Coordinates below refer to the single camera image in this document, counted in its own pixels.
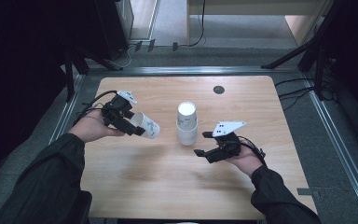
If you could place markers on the grey tape strip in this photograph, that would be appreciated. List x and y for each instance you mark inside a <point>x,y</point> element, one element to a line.
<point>307,191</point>

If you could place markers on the person's right hand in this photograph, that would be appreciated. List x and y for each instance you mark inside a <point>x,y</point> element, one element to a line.
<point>248,161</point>

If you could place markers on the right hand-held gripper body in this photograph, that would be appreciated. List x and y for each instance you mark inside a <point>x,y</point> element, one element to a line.
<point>227,146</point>

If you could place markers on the light wooden desk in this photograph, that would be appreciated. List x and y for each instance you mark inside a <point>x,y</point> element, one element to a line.
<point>254,6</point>

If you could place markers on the black tripod stand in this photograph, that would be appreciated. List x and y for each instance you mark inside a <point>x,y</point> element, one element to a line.
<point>310,43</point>

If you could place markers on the single green-print paper cup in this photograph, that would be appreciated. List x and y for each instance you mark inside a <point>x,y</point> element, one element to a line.
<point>149,126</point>

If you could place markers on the black cabinet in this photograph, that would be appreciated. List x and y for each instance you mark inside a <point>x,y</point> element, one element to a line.
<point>112,28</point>

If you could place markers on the black stand leg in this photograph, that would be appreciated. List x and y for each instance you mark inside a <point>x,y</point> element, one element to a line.
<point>70,74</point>

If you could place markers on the metal floor frame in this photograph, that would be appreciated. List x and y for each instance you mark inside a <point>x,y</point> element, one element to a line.
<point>199,71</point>

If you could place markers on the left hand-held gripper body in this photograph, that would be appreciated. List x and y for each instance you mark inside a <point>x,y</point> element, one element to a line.
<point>115,109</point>

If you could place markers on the stack of white paper cups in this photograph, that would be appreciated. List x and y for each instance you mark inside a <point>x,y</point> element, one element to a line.
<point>186,124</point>

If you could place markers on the person's left hand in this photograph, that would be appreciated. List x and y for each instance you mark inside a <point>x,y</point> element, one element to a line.
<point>90,127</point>

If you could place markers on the round dark table grommet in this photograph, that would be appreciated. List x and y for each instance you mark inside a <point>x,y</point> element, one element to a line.
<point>218,90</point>

